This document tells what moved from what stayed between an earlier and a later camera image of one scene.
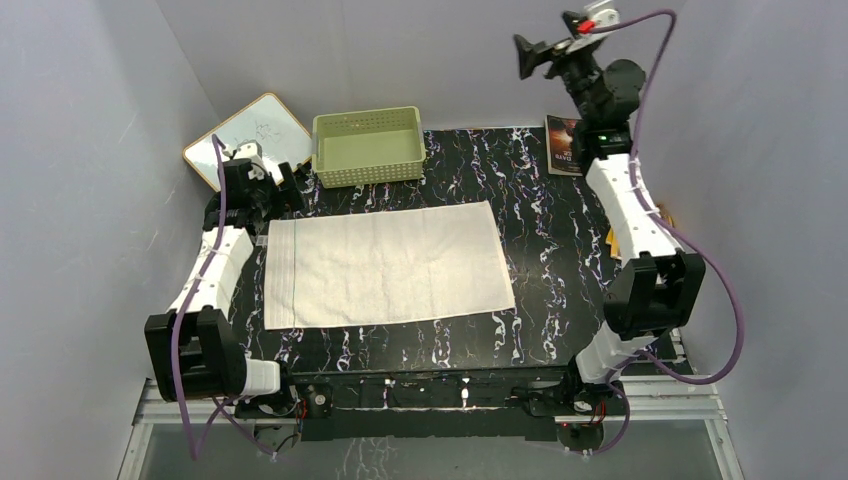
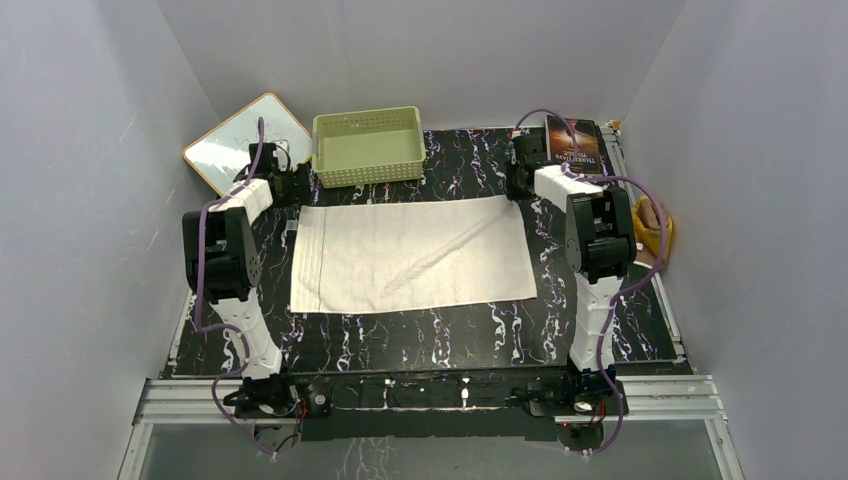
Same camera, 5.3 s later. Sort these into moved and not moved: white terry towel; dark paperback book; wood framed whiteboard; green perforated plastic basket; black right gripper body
Moved: black right gripper body; white terry towel
Not moved: dark paperback book; green perforated plastic basket; wood framed whiteboard
